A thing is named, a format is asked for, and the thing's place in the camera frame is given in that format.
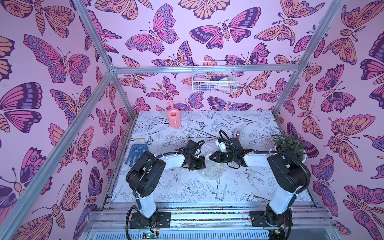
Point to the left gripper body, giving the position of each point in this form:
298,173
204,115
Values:
196,164

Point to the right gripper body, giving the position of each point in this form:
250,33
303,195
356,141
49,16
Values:
221,156

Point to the clear bubble wrap sheet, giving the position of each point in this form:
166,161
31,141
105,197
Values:
213,170

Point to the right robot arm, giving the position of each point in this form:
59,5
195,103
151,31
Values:
292,176

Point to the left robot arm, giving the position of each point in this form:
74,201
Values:
145,175

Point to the pink watering can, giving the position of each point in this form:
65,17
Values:
174,116

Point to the potted green plant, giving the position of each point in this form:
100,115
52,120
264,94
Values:
292,143

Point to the blue work glove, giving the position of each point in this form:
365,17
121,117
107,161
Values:
138,147

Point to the green circuit board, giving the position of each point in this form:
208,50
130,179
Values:
150,235

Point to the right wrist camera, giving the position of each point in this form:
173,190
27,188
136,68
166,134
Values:
226,145

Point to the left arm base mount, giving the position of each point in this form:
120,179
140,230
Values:
160,220

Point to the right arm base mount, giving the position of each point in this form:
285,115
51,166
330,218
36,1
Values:
269,219

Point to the white wire basket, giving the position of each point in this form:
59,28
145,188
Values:
210,76

